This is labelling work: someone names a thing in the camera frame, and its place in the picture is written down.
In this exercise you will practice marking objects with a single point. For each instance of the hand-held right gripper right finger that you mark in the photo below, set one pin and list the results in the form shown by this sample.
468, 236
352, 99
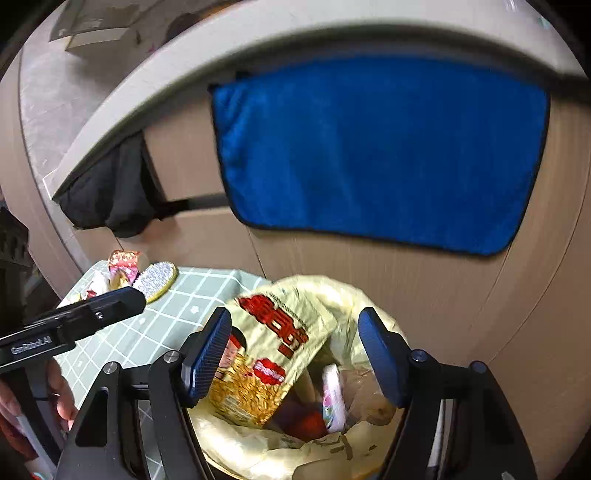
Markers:
381, 355

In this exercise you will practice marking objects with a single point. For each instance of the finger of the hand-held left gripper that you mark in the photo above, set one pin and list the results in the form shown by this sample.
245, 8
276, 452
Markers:
106, 307

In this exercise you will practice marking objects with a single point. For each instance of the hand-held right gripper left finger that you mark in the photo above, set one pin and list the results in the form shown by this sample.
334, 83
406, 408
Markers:
210, 360

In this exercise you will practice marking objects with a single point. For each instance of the yellow noodle snack packet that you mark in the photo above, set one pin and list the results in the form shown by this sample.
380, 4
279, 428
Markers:
258, 369

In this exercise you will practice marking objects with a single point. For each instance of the round white yellow-rimmed disc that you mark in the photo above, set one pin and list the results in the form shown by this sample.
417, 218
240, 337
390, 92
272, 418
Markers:
157, 279

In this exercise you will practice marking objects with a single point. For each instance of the yellow bin liner bag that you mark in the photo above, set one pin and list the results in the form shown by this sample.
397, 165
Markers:
277, 454

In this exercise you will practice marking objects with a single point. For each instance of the person's left forearm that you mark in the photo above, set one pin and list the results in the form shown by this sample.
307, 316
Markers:
11, 445

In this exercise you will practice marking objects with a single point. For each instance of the person's left hand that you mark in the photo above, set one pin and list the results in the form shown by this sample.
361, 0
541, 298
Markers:
62, 392

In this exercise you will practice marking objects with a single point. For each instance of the white and red wrapper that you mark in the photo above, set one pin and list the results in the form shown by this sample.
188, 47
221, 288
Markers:
90, 285

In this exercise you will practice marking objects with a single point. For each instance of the red and yellow wrapper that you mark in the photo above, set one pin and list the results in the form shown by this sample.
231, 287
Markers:
122, 261

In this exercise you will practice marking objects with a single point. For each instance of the pink and white packet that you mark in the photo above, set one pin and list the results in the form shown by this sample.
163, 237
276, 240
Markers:
333, 397

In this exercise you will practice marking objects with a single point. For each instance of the green checked tablecloth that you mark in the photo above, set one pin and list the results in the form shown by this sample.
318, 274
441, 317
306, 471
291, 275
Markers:
184, 295

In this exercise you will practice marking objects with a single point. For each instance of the black cloth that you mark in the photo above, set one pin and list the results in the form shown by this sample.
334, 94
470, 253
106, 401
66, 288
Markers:
111, 198

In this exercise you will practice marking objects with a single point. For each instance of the blue towel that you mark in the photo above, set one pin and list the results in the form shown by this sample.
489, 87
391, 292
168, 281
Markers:
378, 152

